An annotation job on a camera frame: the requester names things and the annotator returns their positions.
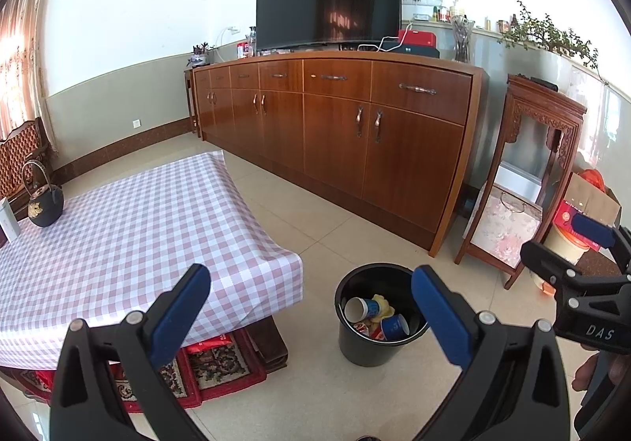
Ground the brown cardboard box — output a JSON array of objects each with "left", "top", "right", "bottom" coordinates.
[{"left": 564, "top": 172, "right": 623, "bottom": 227}]

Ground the black iron teapot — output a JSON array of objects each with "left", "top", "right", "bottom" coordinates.
[{"left": 22, "top": 159, "right": 65, "bottom": 227}]

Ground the long wooden sideboard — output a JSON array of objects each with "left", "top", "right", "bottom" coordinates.
[{"left": 185, "top": 51, "right": 490, "bottom": 258}]

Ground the white charger with cable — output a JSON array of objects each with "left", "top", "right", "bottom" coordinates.
[{"left": 214, "top": 26, "right": 242, "bottom": 62}]

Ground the carved wooden stand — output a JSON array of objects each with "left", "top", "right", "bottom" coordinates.
[{"left": 454, "top": 74, "right": 588, "bottom": 291}]

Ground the blue patterned paper cup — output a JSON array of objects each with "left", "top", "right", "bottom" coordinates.
[{"left": 379, "top": 314, "right": 410, "bottom": 342}]

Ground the white flat panel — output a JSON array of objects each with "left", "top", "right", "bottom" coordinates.
[{"left": 493, "top": 164, "right": 543, "bottom": 205}]

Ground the black plastic bucket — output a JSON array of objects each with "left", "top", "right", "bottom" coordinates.
[{"left": 334, "top": 263, "right": 431, "bottom": 368}]

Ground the white upright box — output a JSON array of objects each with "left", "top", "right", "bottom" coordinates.
[{"left": 0, "top": 197, "right": 21, "bottom": 242}]

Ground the person's right hand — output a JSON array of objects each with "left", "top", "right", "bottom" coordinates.
[{"left": 573, "top": 351, "right": 631, "bottom": 393}]

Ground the red paper cup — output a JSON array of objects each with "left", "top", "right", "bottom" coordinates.
[{"left": 354, "top": 320, "right": 385, "bottom": 339}]

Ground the green leafy branch plant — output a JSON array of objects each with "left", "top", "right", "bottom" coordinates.
[{"left": 498, "top": 0, "right": 609, "bottom": 84}]

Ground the floral framed panel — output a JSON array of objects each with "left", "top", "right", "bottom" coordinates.
[{"left": 468, "top": 182, "right": 543, "bottom": 269}]

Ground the red packet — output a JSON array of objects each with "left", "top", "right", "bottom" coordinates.
[{"left": 185, "top": 333, "right": 233, "bottom": 356}]

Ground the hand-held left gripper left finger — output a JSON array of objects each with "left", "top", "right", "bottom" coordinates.
[{"left": 49, "top": 264, "right": 213, "bottom": 441}]

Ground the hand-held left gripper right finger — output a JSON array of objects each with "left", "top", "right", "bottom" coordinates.
[{"left": 411, "top": 265, "right": 573, "bottom": 441}]

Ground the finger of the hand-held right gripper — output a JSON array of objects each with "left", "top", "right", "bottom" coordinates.
[
  {"left": 521, "top": 240, "right": 631, "bottom": 311},
  {"left": 572, "top": 213, "right": 631, "bottom": 274}
]

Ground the red gift box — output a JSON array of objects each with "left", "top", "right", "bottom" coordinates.
[{"left": 554, "top": 202, "right": 605, "bottom": 252}]

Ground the yellow knotted cloth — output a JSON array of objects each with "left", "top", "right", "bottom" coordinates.
[{"left": 371, "top": 294, "right": 396, "bottom": 324}]

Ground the pink patterned curtain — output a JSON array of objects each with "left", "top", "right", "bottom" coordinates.
[{"left": 0, "top": 0, "right": 60, "bottom": 141}]

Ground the white and blue paper cup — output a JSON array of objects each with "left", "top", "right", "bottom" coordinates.
[{"left": 344, "top": 297, "right": 381, "bottom": 324}]

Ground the wooden bench with red cushions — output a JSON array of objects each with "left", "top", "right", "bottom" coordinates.
[{"left": 0, "top": 118, "right": 55, "bottom": 220}]

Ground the glass vase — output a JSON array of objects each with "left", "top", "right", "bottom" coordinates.
[{"left": 450, "top": 15, "right": 475, "bottom": 63}]

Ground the black flat box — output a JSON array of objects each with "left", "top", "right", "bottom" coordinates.
[{"left": 379, "top": 39, "right": 441, "bottom": 59}]

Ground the orange plastic bag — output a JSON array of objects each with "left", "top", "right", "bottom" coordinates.
[{"left": 579, "top": 168, "right": 606, "bottom": 193}]

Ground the red patterned rug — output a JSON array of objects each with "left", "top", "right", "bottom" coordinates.
[{"left": 0, "top": 327, "right": 269, "bottom": 415}]

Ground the small potted plant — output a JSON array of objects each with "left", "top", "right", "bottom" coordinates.
[{"left": 186, "top": 43, "right": 215, "bottom": 68}]

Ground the pink checkered tablecloth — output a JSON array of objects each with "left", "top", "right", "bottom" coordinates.
[{"left": 0, "top": 151, "right": 304, "bottom": 368}]

